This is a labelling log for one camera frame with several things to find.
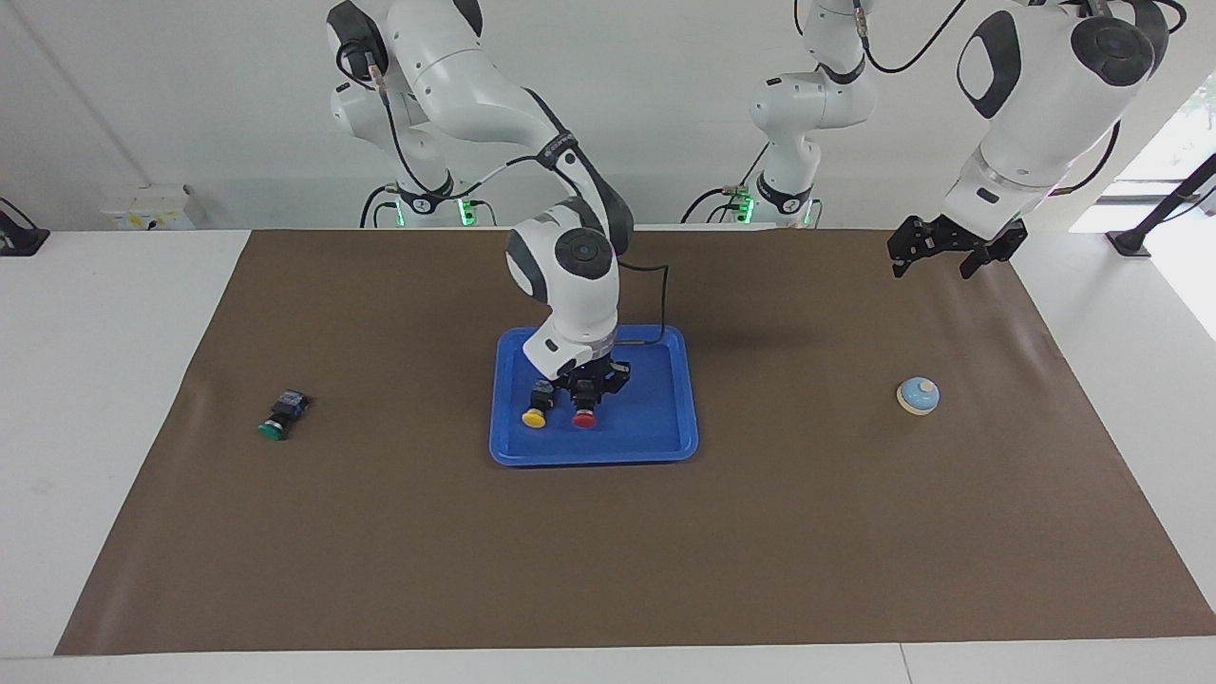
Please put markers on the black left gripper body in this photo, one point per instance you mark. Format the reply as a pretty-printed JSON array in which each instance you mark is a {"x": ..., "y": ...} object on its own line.
[{"x": 950, "y": 236}]

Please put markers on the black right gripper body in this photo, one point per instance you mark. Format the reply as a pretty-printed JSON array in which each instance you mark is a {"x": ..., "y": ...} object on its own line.
[{"x": 598, "y": 369}]

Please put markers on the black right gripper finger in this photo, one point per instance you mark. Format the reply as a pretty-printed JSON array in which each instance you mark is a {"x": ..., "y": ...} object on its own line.
[
  {"x": 604, "y": 389},
  {"x": 574, "y": 389}
]

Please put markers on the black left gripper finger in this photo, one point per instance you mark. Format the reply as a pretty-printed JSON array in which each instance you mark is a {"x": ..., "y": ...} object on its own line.
[
  {"x": 975, "y": 264},
  {"x": 900, "y": 265}
]

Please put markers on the red push button switch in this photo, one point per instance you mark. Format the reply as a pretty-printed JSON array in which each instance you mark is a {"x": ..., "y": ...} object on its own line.
[{"x": 584, "y": 418}]

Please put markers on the yellow push button switch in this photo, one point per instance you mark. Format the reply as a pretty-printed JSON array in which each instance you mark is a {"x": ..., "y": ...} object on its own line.
[{"x": 535, "y": 416}]

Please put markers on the blue call bell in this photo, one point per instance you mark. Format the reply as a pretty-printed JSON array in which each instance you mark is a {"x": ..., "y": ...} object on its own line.
[{"x": 919, "y": 393}]

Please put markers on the green push button switch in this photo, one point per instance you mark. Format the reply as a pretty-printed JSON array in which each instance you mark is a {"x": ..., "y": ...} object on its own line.
[{"x": 283, "y": 414}]

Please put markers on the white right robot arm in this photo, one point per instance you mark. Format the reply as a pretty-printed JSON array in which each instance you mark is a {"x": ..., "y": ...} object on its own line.
[{"x": 475, "y": 85}]

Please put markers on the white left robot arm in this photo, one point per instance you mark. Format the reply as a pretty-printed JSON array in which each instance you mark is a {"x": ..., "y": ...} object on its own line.
[{"x": 1031, "y": 104}]

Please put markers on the blue plastic tray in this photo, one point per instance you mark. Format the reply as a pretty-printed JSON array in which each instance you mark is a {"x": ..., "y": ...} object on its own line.
[{"x": 651, "y": 418}]

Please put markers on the brown table mat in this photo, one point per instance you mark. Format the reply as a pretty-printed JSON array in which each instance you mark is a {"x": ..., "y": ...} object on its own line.
[{"x": 608, "y": 551}]

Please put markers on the black table clamp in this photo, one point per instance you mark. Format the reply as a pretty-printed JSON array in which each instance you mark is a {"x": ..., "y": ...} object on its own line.
[{"x": 19, "y": 237}]

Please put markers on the black camera stand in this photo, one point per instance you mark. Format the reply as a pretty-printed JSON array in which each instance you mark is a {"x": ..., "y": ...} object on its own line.
[{"x": 1154, "y": 217}]

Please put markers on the white wall socket box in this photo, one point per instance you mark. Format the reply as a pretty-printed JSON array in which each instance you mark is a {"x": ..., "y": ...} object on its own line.
[{"x": 147, "y": 209}]

